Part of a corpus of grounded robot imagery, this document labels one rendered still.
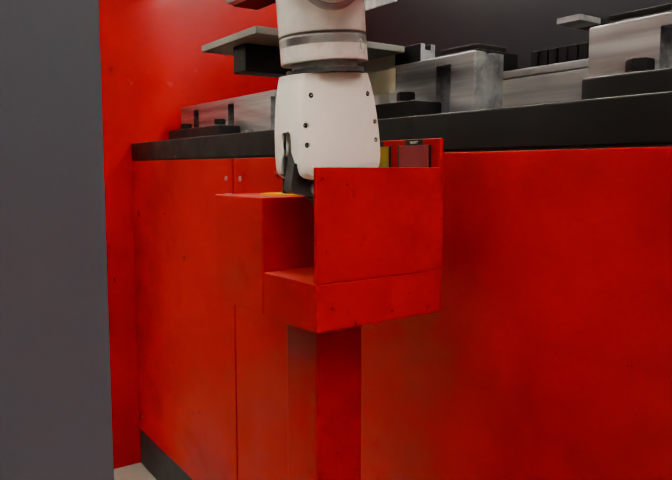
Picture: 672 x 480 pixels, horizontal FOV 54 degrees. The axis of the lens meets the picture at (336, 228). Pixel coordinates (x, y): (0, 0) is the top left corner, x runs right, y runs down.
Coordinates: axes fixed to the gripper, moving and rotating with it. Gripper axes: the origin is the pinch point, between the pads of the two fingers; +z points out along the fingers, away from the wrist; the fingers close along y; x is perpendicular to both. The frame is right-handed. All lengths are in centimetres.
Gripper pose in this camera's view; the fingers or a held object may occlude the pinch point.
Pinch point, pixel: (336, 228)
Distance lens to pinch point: 65.6
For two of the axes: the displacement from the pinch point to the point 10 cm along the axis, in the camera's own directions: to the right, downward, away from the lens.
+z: 0.7, 9.9, 1.4
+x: 6.0, 0.7, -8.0
